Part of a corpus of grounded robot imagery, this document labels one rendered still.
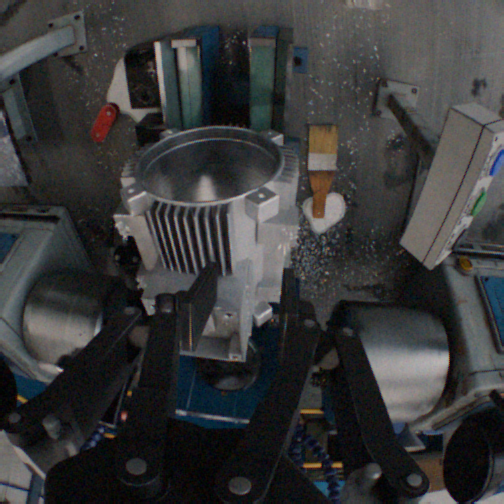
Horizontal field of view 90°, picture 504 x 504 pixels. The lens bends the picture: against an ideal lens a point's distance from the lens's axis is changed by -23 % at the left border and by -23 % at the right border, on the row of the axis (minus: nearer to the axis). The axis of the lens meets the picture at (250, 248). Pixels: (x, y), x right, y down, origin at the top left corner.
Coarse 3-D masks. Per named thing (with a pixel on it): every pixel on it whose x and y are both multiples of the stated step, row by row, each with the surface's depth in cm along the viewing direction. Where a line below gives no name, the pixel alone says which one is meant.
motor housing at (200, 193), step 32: (192, 128) 39; (224, 128) 38; (128, 160) 34; (160, 160) 37; (192, 160) 41; (224, 160) 42; (256, 160) 39; (288, 160) 33; (160, 192) 39; (192, 192) 44; (224, 192) 46; (288, 192) 31; (160, 224) 28; (192, 224) 29; (224, 224) 30; (256, 224) 32; (192, 256) 30; (224, 256) 32; (256, 256) 35; (288, 256) 40; (256, 288) 39
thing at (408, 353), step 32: (352, 320) 52; (384, 320) 52; (416, 320) 52; (384, 352) 48; (416, 352) 48; (448, 352) 48; (320, 384) 61; (384, 384) 47; (416, 384) 46; (416, 416) 48
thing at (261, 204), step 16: (176, 128) 39; (128, 192) 29; (144, 192) 29; (256, 192) 29; (272, 192) 29; (128, 208) 30; (144, 208) 30; (256, 208) 28; (272, 208) 29; (256, 304) 42; (256, 320) 41
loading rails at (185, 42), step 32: (192, 32) 35; (256, 32) 34; (288, 32) 35; (160, 64) 33; (192, 64) 34; (256, 64) 34; (288, 64) 32; (192, 96) 38; (224, 96) 44; (256, 96) 37; (288, 96) 35; (256, 128) 40
